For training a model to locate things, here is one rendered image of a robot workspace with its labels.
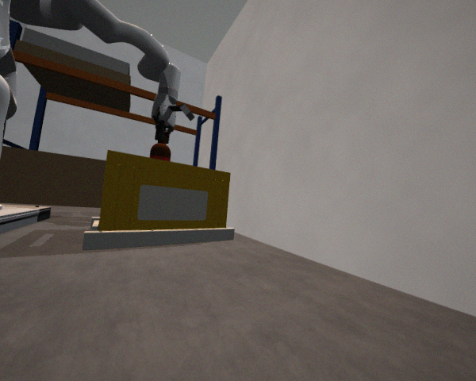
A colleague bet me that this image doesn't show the brown bottle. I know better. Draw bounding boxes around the brown bottle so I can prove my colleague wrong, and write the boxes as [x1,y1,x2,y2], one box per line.
[150,135,171,161]

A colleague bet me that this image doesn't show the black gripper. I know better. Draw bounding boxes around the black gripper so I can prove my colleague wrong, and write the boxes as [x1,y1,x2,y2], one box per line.
[152,93,177,144]

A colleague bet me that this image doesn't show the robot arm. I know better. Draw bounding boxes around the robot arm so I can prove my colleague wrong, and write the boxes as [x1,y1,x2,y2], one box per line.
[0,0,181,157]

